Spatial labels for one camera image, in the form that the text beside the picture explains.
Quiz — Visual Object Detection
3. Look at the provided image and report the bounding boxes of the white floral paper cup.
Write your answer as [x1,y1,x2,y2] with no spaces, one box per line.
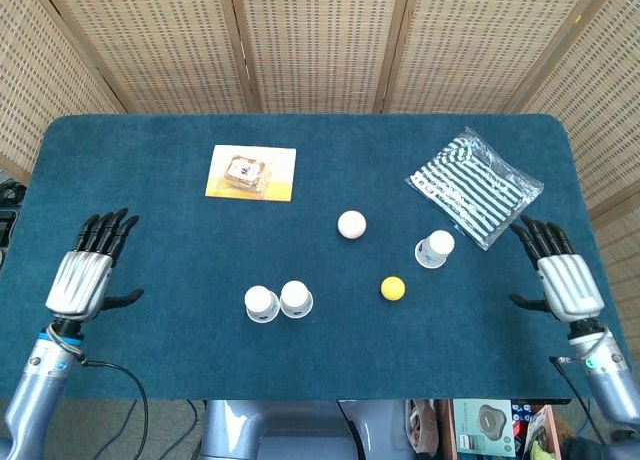
[413,229,456,270]
[243,284,280,325]
[279,279,315,318]

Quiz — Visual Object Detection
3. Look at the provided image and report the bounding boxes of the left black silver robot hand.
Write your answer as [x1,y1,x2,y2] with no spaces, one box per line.
[45,207,146,323]

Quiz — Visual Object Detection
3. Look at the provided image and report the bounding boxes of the box with grey device print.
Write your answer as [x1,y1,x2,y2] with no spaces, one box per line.
[451,398,517,457]

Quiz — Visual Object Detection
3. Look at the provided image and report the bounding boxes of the blue table mat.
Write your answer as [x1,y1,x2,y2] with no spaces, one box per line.
[0,113,634,402]

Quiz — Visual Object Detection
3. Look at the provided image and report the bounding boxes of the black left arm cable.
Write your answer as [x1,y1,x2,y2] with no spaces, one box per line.
[73,355,151,460]

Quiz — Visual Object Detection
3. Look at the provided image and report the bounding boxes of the striped cloth in plastic bag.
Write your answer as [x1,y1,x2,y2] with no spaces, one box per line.
[404,125,545,252]

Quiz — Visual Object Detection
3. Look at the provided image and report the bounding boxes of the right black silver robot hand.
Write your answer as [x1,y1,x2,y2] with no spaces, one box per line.
[508,214,607,325]

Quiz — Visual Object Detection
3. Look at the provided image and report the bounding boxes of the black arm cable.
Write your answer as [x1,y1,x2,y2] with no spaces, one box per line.
[73,355,151,460]
[548,355,607,444]

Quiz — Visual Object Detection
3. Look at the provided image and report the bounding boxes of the woven wooden folding screen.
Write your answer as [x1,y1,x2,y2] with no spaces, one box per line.
[0,0,640,354]

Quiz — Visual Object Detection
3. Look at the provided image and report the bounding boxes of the yellow ball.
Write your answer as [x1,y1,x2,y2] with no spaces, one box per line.
[380,275,407,302]

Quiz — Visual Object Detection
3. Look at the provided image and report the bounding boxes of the yellow white card board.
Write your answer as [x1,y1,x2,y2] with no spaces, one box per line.
[204,144,298,203]

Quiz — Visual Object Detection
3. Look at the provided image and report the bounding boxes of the blue floor cable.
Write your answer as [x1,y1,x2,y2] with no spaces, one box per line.
[168,398,202,460]

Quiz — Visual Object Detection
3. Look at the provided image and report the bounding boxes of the white ball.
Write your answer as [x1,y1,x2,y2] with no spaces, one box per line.
[337,210,368,241]

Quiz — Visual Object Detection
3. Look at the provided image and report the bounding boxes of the packaged bread slices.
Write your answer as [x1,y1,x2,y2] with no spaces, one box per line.
[222,153,271,194]

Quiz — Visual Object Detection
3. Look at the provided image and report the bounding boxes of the blue-grey robot torso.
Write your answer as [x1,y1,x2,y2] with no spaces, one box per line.
[198,398,417,460]

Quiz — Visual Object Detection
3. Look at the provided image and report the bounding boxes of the black equipment beside table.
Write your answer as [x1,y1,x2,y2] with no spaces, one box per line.
[0,177,27,254]

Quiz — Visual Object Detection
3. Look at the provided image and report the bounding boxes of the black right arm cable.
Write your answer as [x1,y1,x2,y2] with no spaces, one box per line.
[548,355,607,444]

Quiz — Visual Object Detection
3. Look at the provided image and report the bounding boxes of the brown cloth bundle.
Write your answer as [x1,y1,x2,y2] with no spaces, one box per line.
[406,398,442,456]

